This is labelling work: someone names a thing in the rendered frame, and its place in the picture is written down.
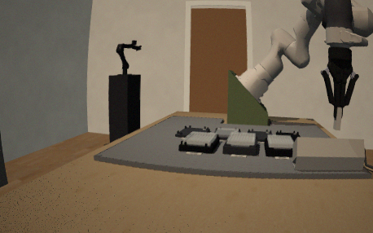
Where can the white operator button panel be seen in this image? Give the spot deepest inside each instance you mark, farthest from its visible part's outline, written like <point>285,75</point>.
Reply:
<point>328,154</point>

